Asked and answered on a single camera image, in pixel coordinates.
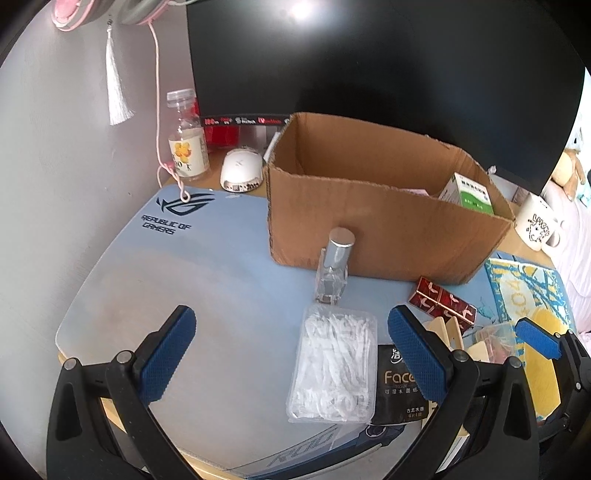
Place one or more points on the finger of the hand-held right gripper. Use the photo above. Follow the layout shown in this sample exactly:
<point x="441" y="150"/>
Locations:
<point x="535" y="339"/>

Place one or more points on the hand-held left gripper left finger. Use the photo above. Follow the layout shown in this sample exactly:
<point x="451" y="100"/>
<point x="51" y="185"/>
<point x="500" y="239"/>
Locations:
<point x="168" y="355"/>

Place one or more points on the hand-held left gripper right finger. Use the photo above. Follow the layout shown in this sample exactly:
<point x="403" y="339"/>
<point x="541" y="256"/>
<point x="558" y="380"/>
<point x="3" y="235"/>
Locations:
<point x="415" y="355"/>

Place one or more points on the black tissue packet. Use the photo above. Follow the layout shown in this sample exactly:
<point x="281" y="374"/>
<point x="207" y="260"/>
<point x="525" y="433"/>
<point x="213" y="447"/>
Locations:
<point x="397" y="392"/>

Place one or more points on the red crane-print box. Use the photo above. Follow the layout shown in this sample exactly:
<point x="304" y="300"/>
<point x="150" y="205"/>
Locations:
<point x="443" y="302"/>

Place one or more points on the clear box of floss picks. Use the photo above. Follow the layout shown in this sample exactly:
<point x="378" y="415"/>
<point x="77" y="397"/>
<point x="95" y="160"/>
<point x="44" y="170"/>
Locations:
<point x="332" y="364"/>

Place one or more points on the clear glass perfume bottle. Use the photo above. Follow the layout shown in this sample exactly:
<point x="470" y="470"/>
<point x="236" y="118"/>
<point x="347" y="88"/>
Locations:
<point x="334" y="267"/>

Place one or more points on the cardboard box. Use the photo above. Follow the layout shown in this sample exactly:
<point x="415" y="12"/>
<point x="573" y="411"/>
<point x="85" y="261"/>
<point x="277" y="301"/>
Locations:
<point x="369" y="221"/>

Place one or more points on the green and white medicine box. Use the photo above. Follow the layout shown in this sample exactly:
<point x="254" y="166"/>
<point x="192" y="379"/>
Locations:
<point x="466" y="194"/>

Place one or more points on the small clear plastic packet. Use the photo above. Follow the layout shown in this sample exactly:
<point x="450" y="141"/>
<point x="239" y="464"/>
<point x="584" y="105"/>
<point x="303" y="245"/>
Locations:
<point x="496" y="339"/>

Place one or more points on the blue and yellow cloth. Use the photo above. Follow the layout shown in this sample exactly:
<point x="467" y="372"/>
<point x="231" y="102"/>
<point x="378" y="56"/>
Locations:
<point x="521" y="286"/>

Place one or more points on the blue desk mat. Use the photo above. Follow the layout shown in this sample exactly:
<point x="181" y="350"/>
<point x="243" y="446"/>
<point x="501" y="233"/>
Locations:
<point x="184" y="277"/>

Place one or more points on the pink blanket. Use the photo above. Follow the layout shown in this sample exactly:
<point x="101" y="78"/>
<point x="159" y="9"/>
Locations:
<point x="575" y="258"/>

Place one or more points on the white printed mug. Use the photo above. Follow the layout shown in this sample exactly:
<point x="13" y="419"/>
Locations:
<point x="535" y="221"/>

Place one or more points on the beige plush toy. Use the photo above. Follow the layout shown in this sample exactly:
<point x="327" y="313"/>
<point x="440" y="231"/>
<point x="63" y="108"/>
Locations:
<point x="565" y="170"/>

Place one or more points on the white computer mouse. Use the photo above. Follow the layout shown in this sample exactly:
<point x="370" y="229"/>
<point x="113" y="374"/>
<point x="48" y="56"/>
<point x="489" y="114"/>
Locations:
<point x="240" y="168"/>

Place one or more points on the clear bottle with flower label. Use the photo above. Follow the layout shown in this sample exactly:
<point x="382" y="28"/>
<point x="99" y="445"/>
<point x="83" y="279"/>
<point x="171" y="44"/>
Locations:
<point x="187" y="152"/>

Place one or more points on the red plastic item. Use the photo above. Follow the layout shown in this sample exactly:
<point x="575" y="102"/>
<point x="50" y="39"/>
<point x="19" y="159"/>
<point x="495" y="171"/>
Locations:
<point x="220" y="136"/>

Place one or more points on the white tassel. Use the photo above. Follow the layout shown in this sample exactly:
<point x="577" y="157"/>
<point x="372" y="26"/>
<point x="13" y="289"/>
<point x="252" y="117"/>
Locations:
<point x="119" y="92"/>

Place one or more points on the black computer monitor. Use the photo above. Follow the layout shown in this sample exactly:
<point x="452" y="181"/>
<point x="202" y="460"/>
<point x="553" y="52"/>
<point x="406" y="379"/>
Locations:
<point x="369" y="69"/>

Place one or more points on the pink headphones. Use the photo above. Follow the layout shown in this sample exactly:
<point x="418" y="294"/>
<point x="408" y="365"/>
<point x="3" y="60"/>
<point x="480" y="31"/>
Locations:
<point x="69" y="14"/>

